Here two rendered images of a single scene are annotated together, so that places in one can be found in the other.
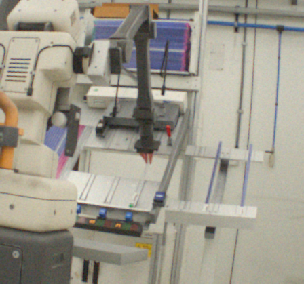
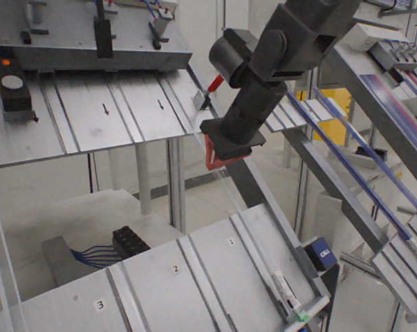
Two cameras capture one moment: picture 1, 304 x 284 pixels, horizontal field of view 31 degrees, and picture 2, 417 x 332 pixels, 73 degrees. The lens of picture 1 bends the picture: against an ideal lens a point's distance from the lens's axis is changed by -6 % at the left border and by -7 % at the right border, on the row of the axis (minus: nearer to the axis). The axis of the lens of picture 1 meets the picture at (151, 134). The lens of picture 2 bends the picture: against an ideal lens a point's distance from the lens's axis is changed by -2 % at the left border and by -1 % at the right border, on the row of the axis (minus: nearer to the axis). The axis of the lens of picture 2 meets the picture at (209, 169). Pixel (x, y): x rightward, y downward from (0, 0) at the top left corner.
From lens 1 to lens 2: 2.22 m
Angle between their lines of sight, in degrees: 58
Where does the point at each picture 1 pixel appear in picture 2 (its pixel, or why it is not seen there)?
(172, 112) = (171, 29)
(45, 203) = not seen: outside the picture
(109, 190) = (202, 294)
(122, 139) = (97, 115)
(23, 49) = not seen: outside the picture
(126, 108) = (57, 16)
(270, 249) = (127, 154)
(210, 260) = not seen: hidden behind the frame
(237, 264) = (101, 176)
